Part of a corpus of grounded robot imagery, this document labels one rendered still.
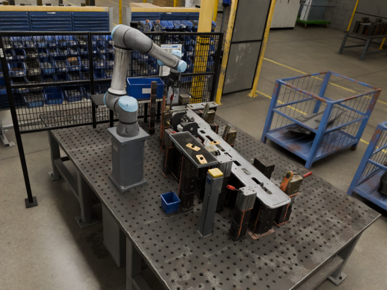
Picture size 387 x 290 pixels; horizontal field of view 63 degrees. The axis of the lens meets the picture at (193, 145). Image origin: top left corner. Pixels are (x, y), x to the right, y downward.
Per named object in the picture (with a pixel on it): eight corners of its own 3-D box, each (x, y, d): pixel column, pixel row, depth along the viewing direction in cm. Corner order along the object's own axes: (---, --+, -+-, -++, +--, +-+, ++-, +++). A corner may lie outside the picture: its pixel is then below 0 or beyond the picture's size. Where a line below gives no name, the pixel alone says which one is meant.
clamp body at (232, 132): (232, 169, 256) (241, 132, 238) (220, 172, 250) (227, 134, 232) (226, 163, 262) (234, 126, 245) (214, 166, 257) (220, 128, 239)
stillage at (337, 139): (309, 126, 511) (328, 69, 463) (355, 150, 459) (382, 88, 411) (259, 143, 444) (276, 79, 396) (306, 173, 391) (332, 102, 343)
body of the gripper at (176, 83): (171, 89, 235) (173, 73, 229) (167, 85, 241) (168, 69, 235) (181, 88, 238) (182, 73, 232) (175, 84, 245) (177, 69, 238)
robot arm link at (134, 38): (141, 29, 175) (190, 61, 215) (129, 25, 181) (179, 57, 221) (132, 48, 176) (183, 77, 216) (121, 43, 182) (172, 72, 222)
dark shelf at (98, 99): (192, 98, 297) (192, 95, 296) (95, 108, 255) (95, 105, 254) (181, 89, 313) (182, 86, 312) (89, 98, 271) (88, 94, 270)
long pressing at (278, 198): (296, 200, 183) (297, 198, 182) (267, 210, 173) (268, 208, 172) (186, 105, 283) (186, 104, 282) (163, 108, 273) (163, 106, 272)
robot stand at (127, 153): (121, 193, 215) (121, 142, 195) (107, 176, 229) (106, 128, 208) (147, 183, 227) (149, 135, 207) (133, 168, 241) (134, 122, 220)
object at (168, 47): (179, 75, 304) (182, 43, 288) (158, 77, 294) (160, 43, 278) (178, 75, 306) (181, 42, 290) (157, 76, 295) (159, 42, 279)
